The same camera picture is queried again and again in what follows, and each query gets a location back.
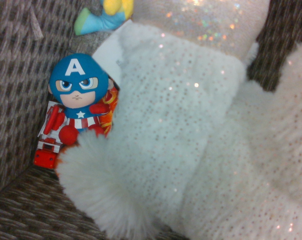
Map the blue yellow green plush toy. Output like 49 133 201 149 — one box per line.
74 0 134 36

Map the white unicorn stuffed toy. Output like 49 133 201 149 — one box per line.
56 0 302 240

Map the grey woven basket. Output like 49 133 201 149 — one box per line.
0 0 302 240

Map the orange flame pattern plush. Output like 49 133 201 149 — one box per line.
98 86 119 138

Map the red and white toy robot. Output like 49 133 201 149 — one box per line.
32 100 66 170

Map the Captain America plush doll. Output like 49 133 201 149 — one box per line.
47 52 116 147

